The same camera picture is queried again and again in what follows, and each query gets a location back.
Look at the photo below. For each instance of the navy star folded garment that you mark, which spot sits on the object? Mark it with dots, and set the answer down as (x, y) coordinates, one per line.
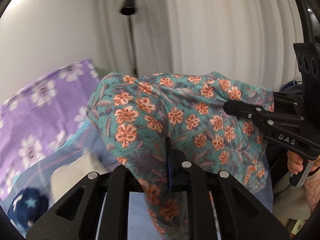
(26, 208)

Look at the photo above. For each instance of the blue plaid bed sheet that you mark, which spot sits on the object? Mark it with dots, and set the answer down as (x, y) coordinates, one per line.
(63, 151)

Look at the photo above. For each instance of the black floor lamp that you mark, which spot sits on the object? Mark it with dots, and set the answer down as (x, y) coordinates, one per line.
(128, 9)

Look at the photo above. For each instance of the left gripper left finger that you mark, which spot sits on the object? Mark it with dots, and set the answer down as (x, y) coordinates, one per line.
(97, 207)

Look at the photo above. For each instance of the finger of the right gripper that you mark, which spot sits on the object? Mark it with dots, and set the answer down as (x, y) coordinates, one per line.
(282, 99)
(255, 113)

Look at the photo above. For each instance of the white curtain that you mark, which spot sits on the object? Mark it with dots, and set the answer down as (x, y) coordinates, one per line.
(247, 40)

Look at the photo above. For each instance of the purple floral pillow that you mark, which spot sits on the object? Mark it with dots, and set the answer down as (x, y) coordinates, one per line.
(39, 118)

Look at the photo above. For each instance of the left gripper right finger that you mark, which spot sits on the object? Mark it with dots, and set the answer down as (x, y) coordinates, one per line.
(218, 206)

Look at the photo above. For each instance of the right hand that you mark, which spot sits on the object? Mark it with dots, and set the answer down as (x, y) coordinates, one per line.
(295, 165)

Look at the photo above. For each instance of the teal orange floral garment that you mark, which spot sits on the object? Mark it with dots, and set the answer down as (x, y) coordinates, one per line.
(134, 116)

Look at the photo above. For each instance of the pink right sleeve forearm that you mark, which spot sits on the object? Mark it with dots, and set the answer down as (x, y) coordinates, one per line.
(312, 189)

